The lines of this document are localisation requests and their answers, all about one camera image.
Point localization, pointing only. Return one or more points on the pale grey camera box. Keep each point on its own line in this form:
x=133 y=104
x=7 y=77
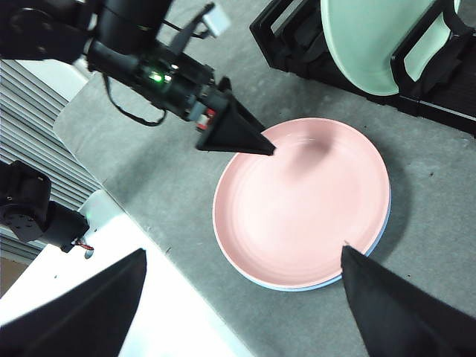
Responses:
x=217 y=20

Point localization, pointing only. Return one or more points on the blue round plate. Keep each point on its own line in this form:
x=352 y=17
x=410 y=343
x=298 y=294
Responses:
x=383 y=230

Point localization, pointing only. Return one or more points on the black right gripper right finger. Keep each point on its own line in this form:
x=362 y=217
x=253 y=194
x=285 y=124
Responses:
x=401 y=320

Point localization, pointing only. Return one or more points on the green round plate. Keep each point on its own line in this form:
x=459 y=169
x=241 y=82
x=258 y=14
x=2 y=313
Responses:
x=364 y=44

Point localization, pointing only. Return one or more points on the pink round plate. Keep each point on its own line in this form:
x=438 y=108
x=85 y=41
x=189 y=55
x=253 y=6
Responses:
x=297 y=215

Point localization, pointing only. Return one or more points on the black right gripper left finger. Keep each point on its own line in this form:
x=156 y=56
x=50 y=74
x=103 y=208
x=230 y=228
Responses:
x=82 y=320

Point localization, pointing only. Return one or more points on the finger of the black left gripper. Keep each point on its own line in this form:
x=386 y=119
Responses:
x=234 y=137
x=248 y=117

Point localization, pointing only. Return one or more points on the black plastic plate rack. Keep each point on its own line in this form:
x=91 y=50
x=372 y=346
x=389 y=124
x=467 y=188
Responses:
x=290 y=48

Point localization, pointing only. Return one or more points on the grey ribbed panel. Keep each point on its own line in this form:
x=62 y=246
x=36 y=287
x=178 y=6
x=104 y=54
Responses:
x=22 y=122

